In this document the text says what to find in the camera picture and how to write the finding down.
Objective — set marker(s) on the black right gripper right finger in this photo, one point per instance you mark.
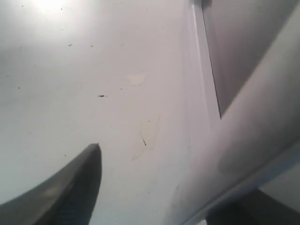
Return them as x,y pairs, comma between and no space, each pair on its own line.
254,208

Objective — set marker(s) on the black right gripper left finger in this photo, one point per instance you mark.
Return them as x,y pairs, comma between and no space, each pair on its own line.
67,198

